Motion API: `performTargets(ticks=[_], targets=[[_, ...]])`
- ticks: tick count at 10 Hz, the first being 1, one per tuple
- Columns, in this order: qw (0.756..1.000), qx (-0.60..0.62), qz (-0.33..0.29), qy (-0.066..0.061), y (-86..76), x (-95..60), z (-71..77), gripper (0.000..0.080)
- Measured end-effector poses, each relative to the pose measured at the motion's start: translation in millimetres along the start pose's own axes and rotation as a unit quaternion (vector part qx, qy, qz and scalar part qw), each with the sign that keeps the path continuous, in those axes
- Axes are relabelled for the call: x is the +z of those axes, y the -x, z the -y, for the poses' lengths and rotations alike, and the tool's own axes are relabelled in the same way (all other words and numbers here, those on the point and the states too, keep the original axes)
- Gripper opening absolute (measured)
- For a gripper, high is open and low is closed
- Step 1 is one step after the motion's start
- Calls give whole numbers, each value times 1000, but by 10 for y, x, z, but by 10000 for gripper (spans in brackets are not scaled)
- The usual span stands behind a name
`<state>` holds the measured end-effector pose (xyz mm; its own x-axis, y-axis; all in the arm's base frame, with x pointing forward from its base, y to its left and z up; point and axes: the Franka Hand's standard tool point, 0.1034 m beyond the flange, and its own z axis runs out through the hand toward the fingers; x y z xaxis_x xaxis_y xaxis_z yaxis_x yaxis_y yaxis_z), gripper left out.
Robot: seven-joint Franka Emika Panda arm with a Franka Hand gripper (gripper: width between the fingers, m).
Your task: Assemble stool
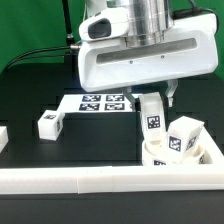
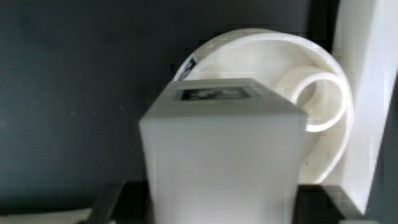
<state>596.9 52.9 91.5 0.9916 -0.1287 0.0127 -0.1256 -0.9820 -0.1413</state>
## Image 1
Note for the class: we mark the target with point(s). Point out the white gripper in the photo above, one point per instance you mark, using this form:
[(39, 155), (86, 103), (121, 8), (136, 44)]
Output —
[(188, 49)]

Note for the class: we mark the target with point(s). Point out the white round stool seat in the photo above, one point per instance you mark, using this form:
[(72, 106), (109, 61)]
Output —
[(156, 155)]

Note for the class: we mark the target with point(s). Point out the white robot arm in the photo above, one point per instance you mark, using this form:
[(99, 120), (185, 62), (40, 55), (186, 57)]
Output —
[(134, 42)]

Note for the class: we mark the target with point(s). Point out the white sheet with tags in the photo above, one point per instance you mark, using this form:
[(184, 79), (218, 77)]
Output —
[(97, 103)]

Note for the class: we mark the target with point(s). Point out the white right fence bar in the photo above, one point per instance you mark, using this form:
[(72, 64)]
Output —
[(213, 154)]

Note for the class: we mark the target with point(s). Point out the white fence bar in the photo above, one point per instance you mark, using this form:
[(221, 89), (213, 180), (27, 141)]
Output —
[(110, 179), (213, 154)]

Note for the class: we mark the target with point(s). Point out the black vertical pole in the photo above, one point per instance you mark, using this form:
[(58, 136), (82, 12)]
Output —
[(69, 34)]

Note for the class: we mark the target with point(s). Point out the white left fence piece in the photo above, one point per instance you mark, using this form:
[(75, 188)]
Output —
[(3, 137)]

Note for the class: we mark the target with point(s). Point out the white front fence bar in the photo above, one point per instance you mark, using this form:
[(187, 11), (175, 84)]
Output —
[(110, 179)]

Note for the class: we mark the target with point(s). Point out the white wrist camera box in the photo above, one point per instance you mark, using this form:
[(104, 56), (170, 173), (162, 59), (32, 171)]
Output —
[(109, 23)]

